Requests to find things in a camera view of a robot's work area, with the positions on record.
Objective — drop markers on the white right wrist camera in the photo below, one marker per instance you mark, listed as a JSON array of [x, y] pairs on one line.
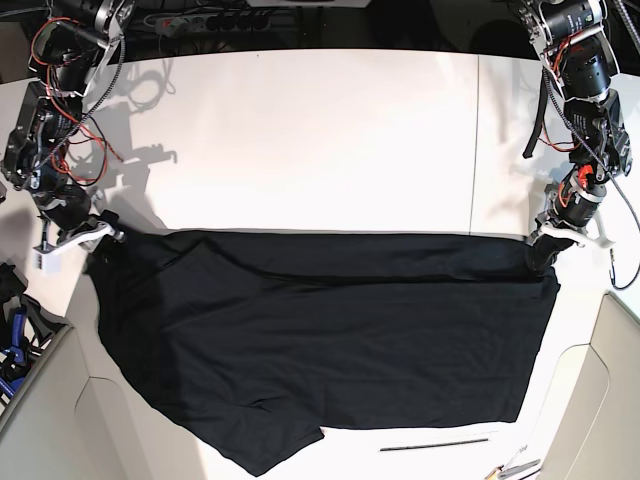
[[48, 263]]

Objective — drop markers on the beige chair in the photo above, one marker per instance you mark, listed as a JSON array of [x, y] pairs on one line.
[[588, 426], [53, 427]]

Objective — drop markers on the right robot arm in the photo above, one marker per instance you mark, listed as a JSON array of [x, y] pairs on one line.
[[56, 152]]

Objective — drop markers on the grey pliers tool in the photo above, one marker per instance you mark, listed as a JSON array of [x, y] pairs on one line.
[[521, 465]]

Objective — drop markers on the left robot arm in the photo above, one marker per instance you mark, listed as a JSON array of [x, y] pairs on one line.
[[578, 64]]

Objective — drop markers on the beige right chair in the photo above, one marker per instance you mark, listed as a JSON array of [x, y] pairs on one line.
[[588, 426]]

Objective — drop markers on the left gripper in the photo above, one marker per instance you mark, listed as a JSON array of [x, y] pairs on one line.
[[570, 219]]

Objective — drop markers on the black T-shirt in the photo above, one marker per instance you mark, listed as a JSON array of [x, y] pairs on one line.
[[256, 342]]

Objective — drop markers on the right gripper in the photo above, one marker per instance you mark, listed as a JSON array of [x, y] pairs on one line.
[[68, 221]]

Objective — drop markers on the beige left chair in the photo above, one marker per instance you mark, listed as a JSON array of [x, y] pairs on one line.
[[53, 427]]

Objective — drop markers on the blue black clutter pile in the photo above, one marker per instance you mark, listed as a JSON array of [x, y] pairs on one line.
[[26, 330]]

